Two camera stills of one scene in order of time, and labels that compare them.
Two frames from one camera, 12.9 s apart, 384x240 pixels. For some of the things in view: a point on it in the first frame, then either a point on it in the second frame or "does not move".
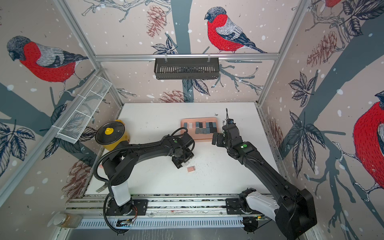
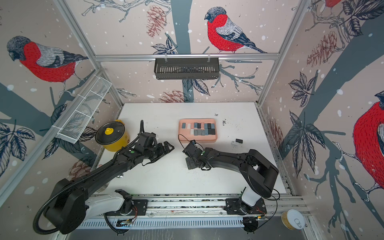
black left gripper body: [185, 156] -> [154, 152]
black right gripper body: [222, 140] -> [192, 162]
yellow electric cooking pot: [112, 134] does not move
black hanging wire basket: [187, 69] does not move
